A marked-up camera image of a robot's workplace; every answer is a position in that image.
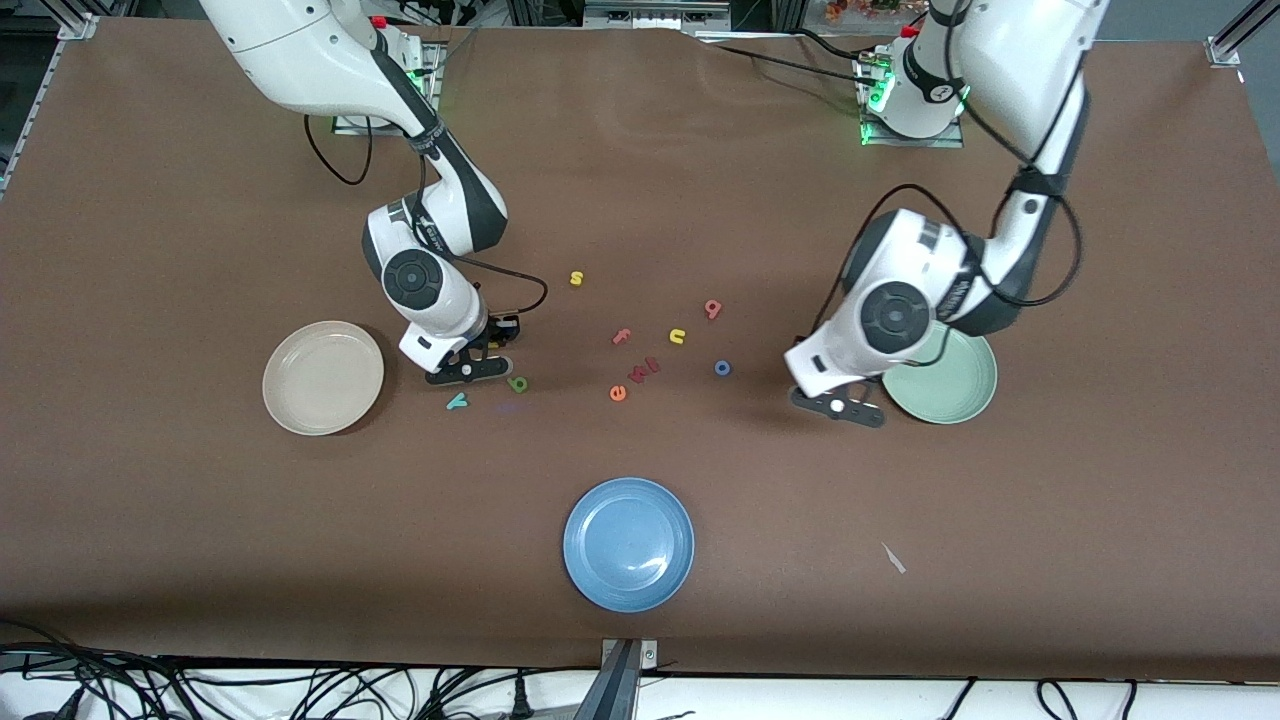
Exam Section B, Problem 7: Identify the large tangled black cable bundle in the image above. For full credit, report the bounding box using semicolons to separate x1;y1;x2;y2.
0;625;601;720

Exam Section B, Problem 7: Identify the metal front camera bracket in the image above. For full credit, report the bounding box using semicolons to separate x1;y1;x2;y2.
598;638;659;720

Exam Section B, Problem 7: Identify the small black cable bundle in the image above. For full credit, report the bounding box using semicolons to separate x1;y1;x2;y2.
935;678;1141;720

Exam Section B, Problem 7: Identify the aluminium frame structure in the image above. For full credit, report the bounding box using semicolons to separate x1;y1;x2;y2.
585;0;731;31

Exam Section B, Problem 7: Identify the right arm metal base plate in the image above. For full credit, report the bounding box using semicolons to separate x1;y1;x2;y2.
332;40;446;137

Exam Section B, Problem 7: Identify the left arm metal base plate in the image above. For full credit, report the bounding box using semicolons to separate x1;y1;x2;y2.
857;55;966;149

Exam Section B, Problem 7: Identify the blue plate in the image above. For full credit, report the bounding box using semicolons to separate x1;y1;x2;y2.
563;477;695;613

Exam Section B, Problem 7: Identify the light green plate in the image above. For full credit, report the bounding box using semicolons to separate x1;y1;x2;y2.
880;325;998;425

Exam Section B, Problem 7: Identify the beige brown plate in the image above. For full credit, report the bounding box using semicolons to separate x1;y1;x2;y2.
262;321;385;437

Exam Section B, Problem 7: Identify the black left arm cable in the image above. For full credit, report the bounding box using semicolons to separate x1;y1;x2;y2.
808;0;1087;346

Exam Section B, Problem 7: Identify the black base power cable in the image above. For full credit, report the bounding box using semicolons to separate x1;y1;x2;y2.
700;28;881;91

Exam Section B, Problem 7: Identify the brown table mat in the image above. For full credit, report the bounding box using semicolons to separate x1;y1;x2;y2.
0;15;1280;683

